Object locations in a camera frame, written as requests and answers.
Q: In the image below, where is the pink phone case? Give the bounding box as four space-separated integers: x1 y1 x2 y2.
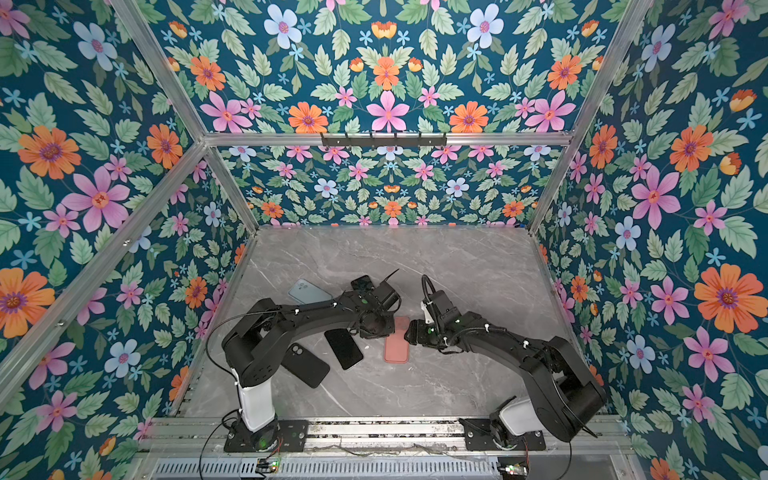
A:
384 317 410 364

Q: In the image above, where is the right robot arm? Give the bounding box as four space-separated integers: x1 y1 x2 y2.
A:
404 291 607 446

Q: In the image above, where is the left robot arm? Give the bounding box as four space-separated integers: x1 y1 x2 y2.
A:
221 275 401 451

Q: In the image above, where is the black phone lower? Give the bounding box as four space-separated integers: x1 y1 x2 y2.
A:
324 329 364 370

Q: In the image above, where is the light blue phone case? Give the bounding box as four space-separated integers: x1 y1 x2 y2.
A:
288 279 333 305

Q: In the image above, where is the black phone case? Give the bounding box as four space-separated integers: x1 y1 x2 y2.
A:
281 343 330 389

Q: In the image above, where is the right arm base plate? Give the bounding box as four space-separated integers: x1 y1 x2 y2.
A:
458 418 546 452

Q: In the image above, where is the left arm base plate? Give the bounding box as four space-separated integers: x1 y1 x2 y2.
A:
224 419 309 453

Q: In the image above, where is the metal hook rail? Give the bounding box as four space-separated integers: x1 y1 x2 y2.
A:
320 133 448 148

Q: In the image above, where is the aluminium front rail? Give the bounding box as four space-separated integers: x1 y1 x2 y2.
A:
139 415 634 456

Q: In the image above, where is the white ventilated cable duct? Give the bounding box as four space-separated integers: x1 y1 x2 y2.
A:
150 456 501 479

